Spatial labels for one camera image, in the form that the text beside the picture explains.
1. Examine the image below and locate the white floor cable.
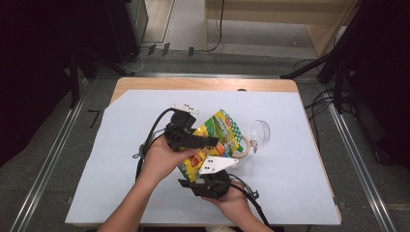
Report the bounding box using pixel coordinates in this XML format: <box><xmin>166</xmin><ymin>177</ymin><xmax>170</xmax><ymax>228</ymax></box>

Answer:
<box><xmin>128</xmin><ymin>47</ymin><xmax>145</xmax><ymax>73</ymax></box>

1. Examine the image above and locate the yellow green spout pouch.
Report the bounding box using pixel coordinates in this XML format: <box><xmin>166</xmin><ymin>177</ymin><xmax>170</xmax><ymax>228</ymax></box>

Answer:
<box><xmin>176</xmin><ymin>108</ymin><xmax>246</xmax><ymax>184</ymax></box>

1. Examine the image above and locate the black metal stand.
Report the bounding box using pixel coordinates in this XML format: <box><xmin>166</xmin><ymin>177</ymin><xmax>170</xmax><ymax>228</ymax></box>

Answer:
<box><xmin>279</xmin><ymin>0</ymin><xmax>366</xmax><ymax>114</ymax></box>
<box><xmin>68</xmin><ymin>47</ymin><xmax>132</xmax><ymax>109</ymax></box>

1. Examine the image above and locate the person's right hand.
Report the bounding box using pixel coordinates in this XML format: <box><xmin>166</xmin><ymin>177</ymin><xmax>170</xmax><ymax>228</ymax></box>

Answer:
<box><xmin>201</xmin><ymin>180</ymin><xmax>256</xmax><ymax>224</ymax></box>

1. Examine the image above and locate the white table mat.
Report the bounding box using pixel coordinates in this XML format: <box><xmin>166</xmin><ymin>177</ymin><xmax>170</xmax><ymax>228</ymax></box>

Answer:
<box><xmin>64</xmin><ymin>88</ymin><xmax>342</xmax><ymax>226</ymax></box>

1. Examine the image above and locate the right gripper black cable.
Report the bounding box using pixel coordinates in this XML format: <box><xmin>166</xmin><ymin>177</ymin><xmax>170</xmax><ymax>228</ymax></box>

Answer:
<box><xmin>226</xmin><ymin>173</ymin><xmax>273</xmax><ymax>228</ymax></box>

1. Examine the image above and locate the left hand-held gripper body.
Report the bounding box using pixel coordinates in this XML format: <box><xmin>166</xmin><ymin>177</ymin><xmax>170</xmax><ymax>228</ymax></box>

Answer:
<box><xmin>163</xmin><ymin>102</ymin><xmax>201</xmax><ymax>153</ymax></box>

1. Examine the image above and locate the black hanging cable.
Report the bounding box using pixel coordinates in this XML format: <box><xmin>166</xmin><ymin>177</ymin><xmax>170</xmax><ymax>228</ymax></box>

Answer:
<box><xmin>206</xmin><ymin>0</ymin><xmax>226</xmax><ymax>53</ymax></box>

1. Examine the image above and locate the person's left hand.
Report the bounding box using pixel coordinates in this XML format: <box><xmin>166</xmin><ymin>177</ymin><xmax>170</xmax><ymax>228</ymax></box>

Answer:
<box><xmin>138</xmin><ymin>136</ymin><xmax>201</xmax><ymax>190</ymax></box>

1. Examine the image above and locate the clear glass jar with lid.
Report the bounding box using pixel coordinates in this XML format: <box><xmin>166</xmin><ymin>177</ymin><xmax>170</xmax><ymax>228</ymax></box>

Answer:
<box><xmin>225</xmin><ymin>119</ymin><xmax>272</xmax><ymax>169</ymax></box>

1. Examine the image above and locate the metal floor rail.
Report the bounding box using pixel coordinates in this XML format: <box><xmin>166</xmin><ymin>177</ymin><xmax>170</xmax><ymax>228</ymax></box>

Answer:
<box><xmin>320</xmin><ymin>81</ymin><xmax>398</xmax><ymax>232</ymax></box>
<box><xmin>96</xmin><ymin>72</ymin><xmax>323</xmax><ymax>81</ymax></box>
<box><xmin>9</xmin><ymin>78</ymin><xmax>90</xmax><ymax>232</ymax></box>

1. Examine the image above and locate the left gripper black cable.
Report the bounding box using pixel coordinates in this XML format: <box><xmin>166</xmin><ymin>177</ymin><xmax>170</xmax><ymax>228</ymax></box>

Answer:
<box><xmin>132</xmin><ymin>107</ymin><xmax>177</xmax><ymax>182</ymax></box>

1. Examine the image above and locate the light wooden furniture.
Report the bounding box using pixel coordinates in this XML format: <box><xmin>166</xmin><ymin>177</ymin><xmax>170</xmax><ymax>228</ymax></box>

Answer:
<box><xmin>203</xmin><ymin>0</ymin><xmax>360</xmax><ymax>58</ymax></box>

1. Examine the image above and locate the black floor tape corner mark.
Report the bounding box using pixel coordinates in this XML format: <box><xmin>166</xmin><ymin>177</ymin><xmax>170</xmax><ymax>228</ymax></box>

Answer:
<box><xmin>87</xmin><ymin>108</ymin><xmax>102</xmax><ymax>130</ymax></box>

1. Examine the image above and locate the black cabinet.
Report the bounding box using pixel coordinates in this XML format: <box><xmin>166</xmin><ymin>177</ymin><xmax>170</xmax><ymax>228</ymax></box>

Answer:
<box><xmin>102</xmin><ymin>0</ymin><xmax>150</xmax><ymax>65</ymax></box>

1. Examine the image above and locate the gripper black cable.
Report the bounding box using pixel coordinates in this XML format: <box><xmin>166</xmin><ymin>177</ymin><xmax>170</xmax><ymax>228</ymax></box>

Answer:
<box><xmin>226</xmin><ymin>173</ymin><xmax>273</xmax><ymax>228</ymax></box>
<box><xmin>132</xmin><ymin>107</ymin><xmax>177</xmax><ymax>182</ymax></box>

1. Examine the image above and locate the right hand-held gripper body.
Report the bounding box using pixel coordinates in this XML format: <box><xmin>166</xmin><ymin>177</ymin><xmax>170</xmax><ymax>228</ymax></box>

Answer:
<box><xmin>188</xmin><ymin>156</ymin><xmax>240</xmax><ymax>200</ymax></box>

